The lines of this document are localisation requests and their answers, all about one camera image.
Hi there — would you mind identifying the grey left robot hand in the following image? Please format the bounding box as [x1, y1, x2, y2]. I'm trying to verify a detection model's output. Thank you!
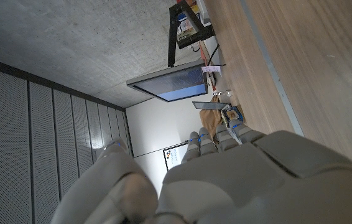
[50, 119, 352, 224]

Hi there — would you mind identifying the small printed card box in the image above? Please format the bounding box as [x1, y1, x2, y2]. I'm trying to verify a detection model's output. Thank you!
[220, 105, 245, 128]

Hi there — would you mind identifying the silver laptop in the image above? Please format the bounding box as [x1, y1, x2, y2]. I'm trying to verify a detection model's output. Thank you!
[192, 101, 230, 111]

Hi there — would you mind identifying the white paper tag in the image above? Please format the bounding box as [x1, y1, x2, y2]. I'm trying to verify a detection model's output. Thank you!
[200, 64, 223, 77]

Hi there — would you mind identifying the flat computer monitor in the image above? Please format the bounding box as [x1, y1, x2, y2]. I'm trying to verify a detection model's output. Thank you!
[126, 59, 210, 103]

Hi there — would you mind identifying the flat white box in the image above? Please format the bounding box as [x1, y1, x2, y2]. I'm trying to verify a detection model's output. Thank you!
[194, 0, 213, 27]

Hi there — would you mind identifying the black monitor cable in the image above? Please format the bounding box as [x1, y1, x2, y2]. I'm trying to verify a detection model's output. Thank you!
[206, 43, 226, 68]

